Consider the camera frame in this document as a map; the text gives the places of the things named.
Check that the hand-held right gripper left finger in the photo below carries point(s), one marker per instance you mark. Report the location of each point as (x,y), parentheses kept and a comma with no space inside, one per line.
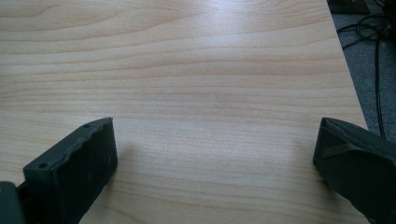
(71,174)

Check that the black box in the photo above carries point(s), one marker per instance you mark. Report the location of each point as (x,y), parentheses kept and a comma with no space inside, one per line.
(347,5)

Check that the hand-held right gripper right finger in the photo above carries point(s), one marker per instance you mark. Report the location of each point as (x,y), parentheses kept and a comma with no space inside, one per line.
(358,168)

